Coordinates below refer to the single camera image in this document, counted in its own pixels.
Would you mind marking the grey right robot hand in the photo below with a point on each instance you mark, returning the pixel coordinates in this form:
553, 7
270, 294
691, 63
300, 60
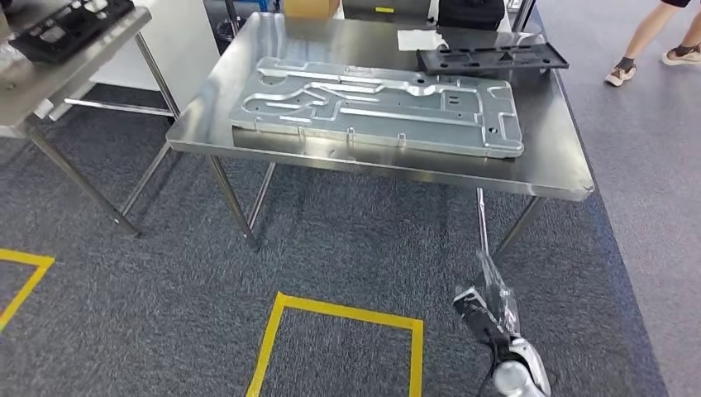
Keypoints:
501, 307

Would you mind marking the black plastic panel part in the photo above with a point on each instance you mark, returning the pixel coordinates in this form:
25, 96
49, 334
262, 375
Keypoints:
427, 61

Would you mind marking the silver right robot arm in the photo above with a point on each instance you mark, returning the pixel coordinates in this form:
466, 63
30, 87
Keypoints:
525, 372

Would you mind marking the stainless steel workbench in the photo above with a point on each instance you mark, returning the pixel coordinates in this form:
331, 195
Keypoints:
547, 137

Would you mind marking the yellow floor tape square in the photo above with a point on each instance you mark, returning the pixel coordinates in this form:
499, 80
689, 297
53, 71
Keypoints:
350, 312
27, 257

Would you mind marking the embossed grey metal plate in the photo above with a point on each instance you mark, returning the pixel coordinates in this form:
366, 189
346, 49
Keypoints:
383, 120

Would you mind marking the white plastic sheet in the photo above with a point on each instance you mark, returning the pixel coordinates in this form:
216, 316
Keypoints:
419, 39

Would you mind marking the black bag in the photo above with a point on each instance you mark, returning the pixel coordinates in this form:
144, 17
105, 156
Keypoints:
471, 13

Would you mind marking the standing person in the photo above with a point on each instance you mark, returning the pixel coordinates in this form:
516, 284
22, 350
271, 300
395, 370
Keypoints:
641, 33

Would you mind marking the grey laptop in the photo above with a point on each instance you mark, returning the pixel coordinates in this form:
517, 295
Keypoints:
361, 6

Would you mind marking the brown cardboard box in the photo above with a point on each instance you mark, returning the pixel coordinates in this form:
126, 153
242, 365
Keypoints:
309, 6

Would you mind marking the steel table with black parts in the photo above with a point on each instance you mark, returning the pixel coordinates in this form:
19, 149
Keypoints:
55, 82

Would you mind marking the stack of black plastic parts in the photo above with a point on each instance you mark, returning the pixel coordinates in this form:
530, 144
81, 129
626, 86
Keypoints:
65, 30

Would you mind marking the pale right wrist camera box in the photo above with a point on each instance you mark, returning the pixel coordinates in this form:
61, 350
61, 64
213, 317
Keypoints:
468, 299

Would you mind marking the stanchion post with chrome base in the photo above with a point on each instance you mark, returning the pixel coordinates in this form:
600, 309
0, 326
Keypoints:
229, 30

